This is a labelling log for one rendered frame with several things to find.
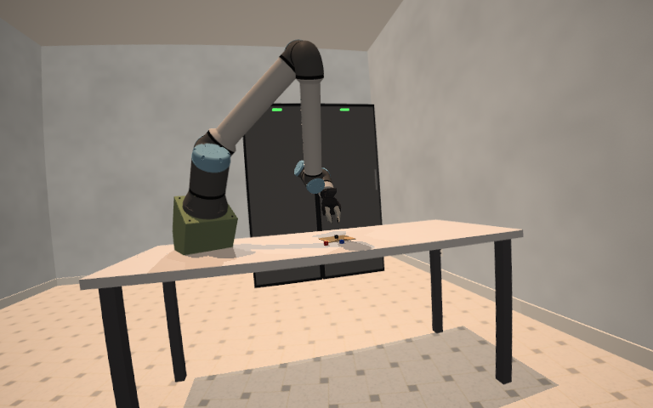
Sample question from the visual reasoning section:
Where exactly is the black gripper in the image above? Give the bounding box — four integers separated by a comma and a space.
321, 189, 341, 224

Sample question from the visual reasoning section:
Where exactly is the tan square mat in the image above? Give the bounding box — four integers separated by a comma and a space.
318, 235, 356, 243

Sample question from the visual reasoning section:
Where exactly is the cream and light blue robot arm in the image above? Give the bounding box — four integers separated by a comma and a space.
183, 40, 337, 219

